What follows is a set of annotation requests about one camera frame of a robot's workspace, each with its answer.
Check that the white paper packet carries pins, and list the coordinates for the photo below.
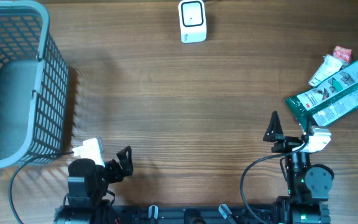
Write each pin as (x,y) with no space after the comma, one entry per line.
(330,66)

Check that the small red white carton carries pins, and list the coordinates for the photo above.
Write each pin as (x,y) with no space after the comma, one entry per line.
(343,54)

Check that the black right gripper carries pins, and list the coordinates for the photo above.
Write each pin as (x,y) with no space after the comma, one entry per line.
(270,135)

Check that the green gloves packet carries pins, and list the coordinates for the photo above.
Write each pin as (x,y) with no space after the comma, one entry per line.
(332,99)

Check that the grey plastic shopping basket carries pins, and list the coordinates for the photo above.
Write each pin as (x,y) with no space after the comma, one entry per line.
(34,80)

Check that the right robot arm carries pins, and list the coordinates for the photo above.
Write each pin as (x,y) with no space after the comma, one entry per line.
(308,184)

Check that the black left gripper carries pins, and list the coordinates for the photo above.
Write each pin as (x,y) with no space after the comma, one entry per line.
(127,170)

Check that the white barcode scanner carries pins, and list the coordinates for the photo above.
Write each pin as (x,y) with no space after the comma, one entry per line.
(192,16)

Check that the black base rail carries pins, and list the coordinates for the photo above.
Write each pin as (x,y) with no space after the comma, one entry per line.
(268,213)

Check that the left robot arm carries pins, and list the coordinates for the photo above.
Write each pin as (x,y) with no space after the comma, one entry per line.
(88,184)

